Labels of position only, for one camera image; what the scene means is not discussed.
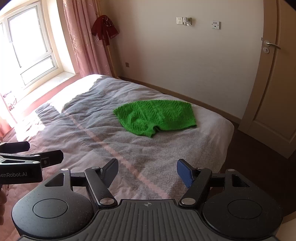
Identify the beige door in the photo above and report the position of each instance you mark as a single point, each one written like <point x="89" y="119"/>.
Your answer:
<point x="272" y="92"/>

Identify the green knit sweater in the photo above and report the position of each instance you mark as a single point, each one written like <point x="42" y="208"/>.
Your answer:
<point x="157" y="115"/>

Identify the white wall socket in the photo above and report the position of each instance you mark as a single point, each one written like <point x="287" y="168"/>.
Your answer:
<point x="179" y="20"/>

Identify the white window sill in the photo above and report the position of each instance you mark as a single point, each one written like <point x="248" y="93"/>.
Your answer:
<point x="53" y="77"/>

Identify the white framed window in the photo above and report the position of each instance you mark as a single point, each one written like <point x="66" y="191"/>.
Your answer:
<point x="25" y="34"/>

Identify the person's left hand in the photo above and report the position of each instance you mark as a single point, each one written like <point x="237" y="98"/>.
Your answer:
<point x="2" y="206"/>

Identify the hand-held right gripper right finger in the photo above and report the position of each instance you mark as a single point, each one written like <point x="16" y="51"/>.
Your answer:
<point x="185" y="172"/>

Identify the bed with grey-pink blanket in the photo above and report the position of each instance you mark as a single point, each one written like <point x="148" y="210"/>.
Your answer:
<point x="138" y="153"/>

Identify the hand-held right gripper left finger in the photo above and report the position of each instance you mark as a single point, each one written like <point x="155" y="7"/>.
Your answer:
<point x="111" y="170"/>

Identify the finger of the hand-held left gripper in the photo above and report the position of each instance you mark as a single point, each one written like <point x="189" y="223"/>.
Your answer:
<point x="16" y="147"/>
<point x="52" y="157"/>

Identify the dark red hanging garment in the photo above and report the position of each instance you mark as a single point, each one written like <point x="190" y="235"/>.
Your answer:
<point x="105" y="27"/>

